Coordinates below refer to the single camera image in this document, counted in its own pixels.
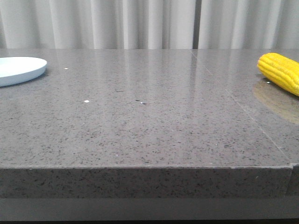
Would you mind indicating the yellow corn cob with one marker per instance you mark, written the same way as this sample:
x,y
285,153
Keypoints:
x,y
281,70

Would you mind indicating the light blue round plate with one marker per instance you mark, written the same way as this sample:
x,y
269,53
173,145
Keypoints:
x,y
16,70

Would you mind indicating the grey pleated curtain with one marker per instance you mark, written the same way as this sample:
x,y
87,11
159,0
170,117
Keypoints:
x,y
149,24

